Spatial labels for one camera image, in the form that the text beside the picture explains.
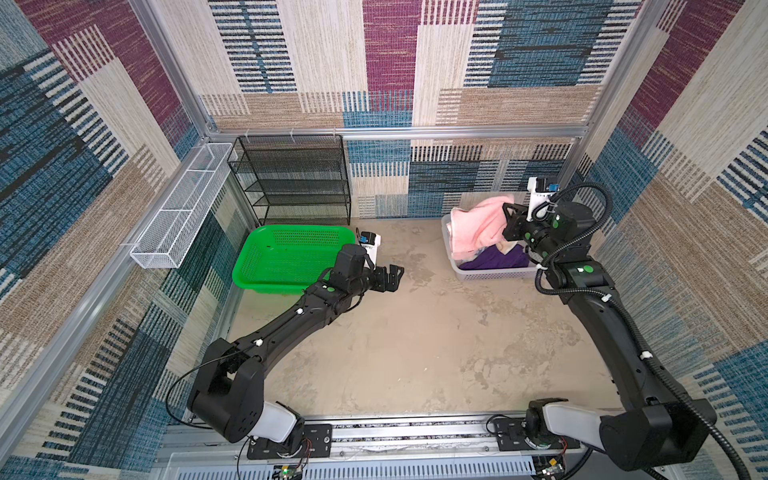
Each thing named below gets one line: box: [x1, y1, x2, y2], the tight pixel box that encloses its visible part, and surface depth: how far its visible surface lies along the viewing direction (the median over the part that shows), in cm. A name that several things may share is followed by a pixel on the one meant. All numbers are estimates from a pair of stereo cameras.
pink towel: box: [447, 194, 515, 259], surface depth 75 cm
